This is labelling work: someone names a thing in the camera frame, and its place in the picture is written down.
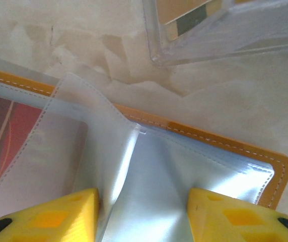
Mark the clear acrylic card box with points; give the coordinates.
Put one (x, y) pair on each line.
(234, 45)

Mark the orange card holder clear sleeves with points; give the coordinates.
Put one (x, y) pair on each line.
(184, 156)

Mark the red credit card with curves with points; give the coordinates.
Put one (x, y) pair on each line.
(15, 131)

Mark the stack of gold credit cards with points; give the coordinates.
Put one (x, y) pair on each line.
(174, 10)

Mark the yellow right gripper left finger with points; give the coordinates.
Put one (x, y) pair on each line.
(45, 221)

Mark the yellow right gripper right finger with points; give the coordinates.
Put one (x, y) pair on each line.
(234, 221)

